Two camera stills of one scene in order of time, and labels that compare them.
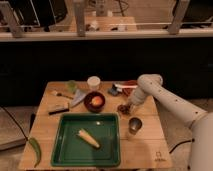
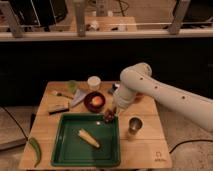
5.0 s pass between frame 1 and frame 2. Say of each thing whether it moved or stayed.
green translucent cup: stayed
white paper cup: stayed
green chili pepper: stayed
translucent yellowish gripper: moved
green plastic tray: stayed
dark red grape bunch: moved
